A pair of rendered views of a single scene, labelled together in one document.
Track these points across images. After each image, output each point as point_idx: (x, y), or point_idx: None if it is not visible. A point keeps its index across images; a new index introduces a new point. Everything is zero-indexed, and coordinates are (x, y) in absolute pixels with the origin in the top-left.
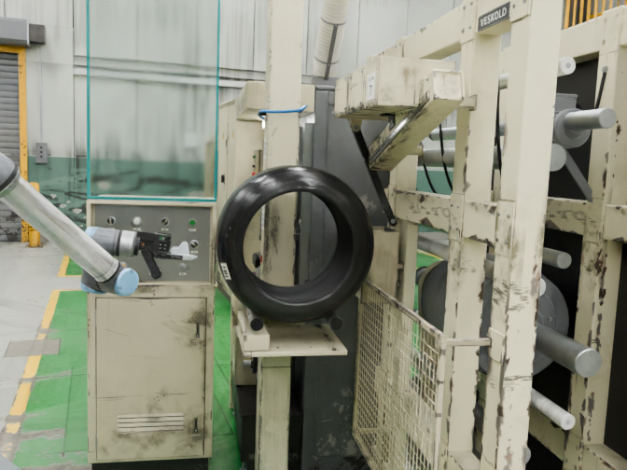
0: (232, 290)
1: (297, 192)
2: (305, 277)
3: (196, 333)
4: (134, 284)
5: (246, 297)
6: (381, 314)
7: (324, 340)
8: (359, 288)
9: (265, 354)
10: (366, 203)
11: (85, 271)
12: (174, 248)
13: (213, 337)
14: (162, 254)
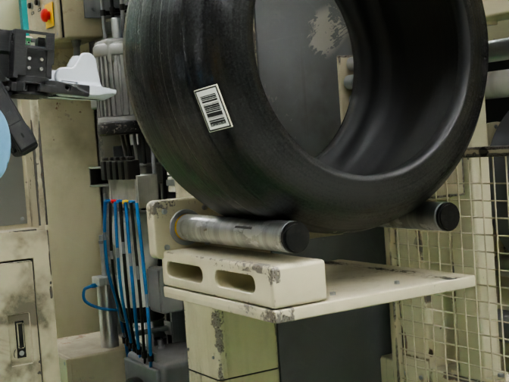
0: (226, 160)
1: None
2: None
3: (19, 346)
4: (5, 151)
5: (266, 173)
6: (495, 198)
7: (396, 273)
8: (472, 136)
9: (322, 310)
10: (329, 25)
11: None
12: (63, 68)
13: (56, 349)
14: (40, 82)
